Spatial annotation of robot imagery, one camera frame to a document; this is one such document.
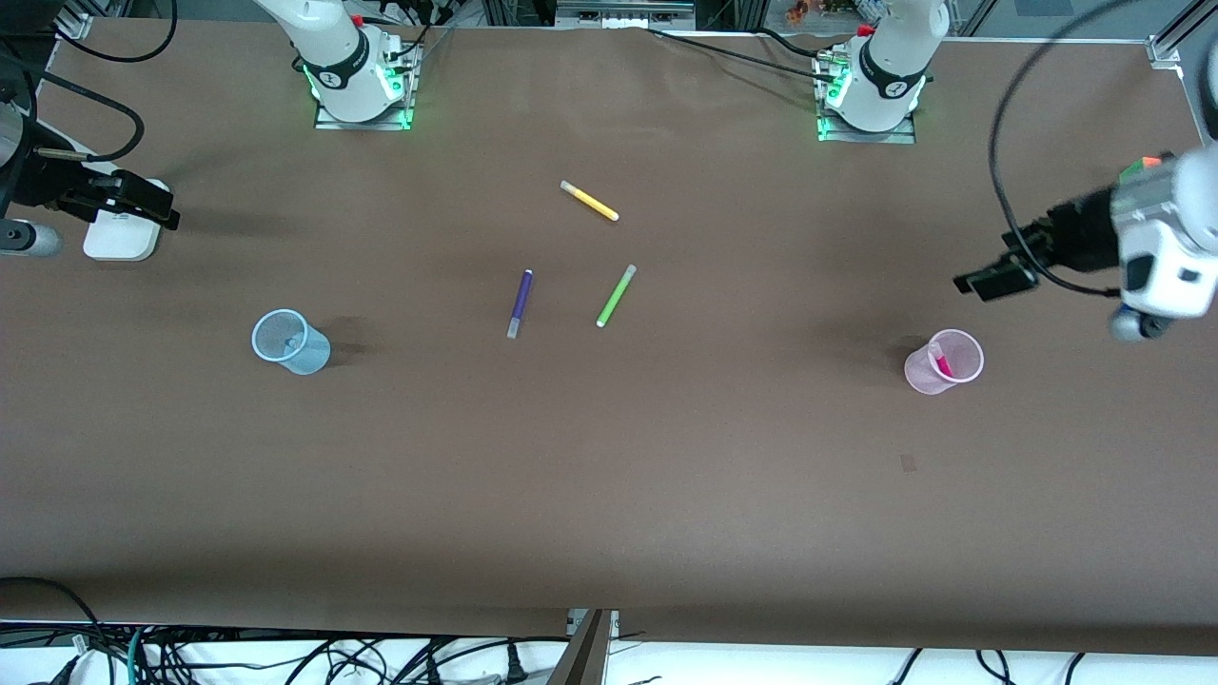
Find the aluminium corner extrusion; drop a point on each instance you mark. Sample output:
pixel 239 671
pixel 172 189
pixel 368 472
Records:
pixel 1166 48
pixel 74 21

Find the colourful puzzle cube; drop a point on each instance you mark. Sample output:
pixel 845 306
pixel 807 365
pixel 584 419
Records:
pixel 1137 171

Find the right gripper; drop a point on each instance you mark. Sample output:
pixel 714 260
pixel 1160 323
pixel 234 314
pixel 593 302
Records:
pixel 43 181

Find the pink marker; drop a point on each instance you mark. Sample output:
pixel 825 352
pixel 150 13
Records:
pixel 942 363

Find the orange background object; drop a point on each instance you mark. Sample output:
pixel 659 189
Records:
pixel 797 11

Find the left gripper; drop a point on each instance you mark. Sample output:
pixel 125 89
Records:
pixel 1081 232

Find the pink mesh cup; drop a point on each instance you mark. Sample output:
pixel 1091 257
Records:
pixel 918 376

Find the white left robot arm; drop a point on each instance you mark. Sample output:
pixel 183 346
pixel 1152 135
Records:
pixel 1175 238

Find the purple marker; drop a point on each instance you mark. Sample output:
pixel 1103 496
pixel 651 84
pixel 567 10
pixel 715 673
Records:
pixel 520 300

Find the yellow marker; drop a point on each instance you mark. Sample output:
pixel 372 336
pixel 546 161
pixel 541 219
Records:
pixel 592 202

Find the white stand base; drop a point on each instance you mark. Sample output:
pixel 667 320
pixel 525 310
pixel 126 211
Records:
pixel 119 243

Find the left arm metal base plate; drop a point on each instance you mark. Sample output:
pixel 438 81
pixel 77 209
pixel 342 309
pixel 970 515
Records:
pixel 909 133

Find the black power plug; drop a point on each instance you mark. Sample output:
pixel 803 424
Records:
pixel 516 666

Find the blue mesh cup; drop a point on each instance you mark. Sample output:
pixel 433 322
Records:
pixel 306 354

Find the aluminium frame rail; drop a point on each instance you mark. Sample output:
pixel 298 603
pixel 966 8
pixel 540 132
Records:
pixel 623 11

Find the green marker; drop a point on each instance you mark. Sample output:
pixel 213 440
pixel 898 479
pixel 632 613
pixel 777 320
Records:
pixel 617 295

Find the brown table cover sheet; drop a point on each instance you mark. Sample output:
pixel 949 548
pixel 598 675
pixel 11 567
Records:
pixel 609 476

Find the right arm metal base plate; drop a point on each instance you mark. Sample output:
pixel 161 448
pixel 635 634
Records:
pixel 404 105

